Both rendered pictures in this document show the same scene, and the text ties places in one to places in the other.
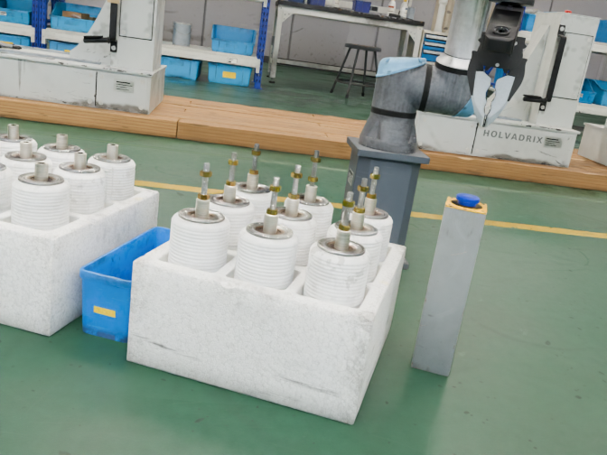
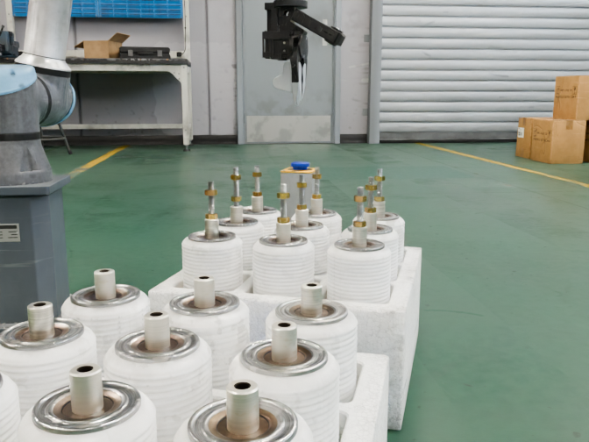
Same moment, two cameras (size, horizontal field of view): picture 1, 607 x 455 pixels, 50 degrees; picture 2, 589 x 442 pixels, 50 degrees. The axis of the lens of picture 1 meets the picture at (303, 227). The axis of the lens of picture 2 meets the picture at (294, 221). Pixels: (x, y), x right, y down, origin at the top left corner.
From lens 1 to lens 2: 1.55 m
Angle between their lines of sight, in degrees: 86
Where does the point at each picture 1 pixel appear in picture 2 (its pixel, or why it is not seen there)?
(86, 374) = not seen: outside the picture
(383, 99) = (23, 121)
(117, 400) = (476, 424)
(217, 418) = (457, 378)
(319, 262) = (400, 228)
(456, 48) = (58, 49)
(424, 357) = not seen: hidden behind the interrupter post
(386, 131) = (39, 158)
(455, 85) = (65, 89)
